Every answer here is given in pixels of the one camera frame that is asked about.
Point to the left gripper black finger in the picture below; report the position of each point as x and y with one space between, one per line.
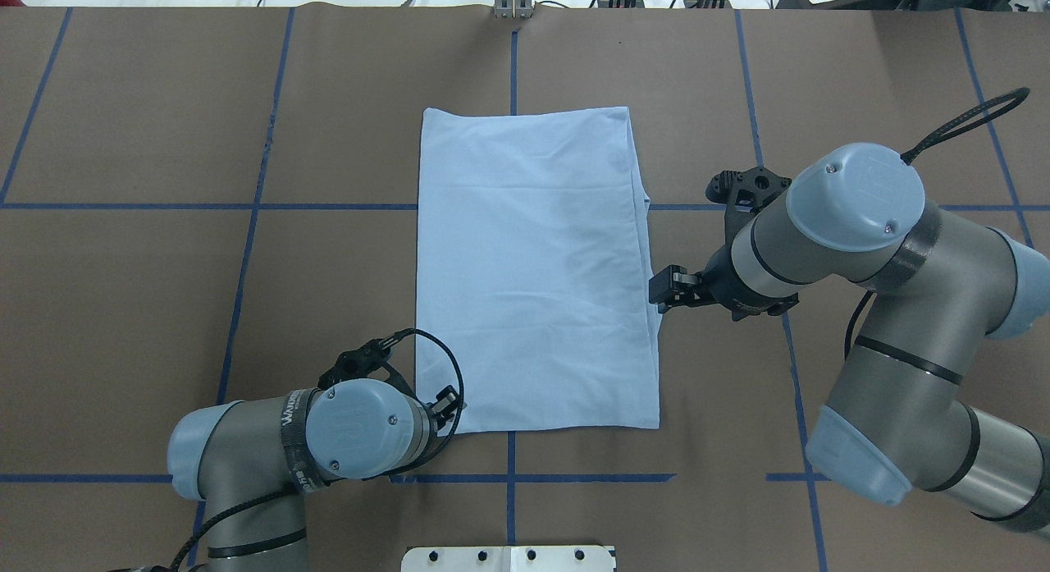
446 408

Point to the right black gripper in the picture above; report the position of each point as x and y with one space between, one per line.
722 286

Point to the light blue t-shirt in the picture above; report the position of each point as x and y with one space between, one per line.
533 266

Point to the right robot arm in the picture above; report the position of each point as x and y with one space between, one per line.
939 286

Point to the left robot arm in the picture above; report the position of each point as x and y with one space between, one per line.
253 463

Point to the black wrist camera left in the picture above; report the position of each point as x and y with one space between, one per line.
361 363

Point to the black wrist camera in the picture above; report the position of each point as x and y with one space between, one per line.
361 363
744 194

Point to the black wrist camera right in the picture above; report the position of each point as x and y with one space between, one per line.
744 194

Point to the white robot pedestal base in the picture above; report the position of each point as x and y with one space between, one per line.
511 558

